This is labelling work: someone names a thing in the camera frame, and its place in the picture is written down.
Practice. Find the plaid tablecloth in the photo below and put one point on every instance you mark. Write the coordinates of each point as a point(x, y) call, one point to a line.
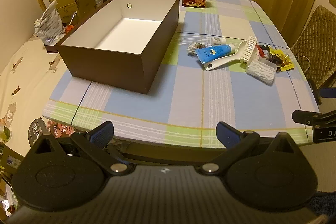
point(183, 100)

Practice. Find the bear print bedsheet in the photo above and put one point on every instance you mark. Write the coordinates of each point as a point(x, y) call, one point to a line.
point(23, 82)

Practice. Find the red printed packet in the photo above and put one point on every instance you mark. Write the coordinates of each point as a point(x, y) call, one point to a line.
point(61, 128)

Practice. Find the printed plastic bag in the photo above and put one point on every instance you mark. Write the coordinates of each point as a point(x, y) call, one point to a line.
point(48, 24)

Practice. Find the orange plastic item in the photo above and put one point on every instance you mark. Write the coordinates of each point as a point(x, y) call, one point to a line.
point(69, 28)

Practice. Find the small white bottle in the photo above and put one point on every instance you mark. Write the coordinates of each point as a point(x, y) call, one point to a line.
point(218, 41)

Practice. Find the blue tube with white cap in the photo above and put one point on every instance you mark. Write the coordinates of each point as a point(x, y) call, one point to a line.
point(215, 52)

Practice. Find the metal spoon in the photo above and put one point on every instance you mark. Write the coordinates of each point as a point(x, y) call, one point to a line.
point(73, 19)

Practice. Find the white rice spoon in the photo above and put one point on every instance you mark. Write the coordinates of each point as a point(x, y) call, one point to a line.
point(223, 61)

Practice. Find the black printed packet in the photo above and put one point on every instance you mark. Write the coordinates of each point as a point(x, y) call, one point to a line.
point(36, 130)

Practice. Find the yellow snack packet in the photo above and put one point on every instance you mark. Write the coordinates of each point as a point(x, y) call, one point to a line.
point(286, 63)

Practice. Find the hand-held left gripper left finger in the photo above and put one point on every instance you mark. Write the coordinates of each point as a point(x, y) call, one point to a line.
point(101, 133)

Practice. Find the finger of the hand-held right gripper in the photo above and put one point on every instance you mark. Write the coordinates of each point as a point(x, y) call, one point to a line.
point(305, 117)
point(328, 92)

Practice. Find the brown cardboard storage box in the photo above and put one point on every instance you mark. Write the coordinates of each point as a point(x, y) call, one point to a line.
point(105, 66)

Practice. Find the red snack packet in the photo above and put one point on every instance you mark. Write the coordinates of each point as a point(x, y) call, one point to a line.
point(260, 50)

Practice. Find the pack of wooden cotton swabs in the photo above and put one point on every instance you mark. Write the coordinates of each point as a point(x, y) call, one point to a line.
point(195, 48)

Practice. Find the clear box of white swabs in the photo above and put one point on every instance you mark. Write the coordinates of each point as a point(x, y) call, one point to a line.
point(260, 71)

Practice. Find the open cardboard box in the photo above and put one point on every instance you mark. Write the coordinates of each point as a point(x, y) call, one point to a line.
point(64, 7)

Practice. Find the black tube with white cap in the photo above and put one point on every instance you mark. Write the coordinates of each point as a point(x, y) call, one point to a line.
point(263, 46)

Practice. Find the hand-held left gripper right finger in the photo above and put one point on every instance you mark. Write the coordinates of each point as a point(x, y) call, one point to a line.
point(228, 134)

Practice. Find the chair with quilted cover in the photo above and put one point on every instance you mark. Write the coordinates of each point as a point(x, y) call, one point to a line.
point(317, 37)

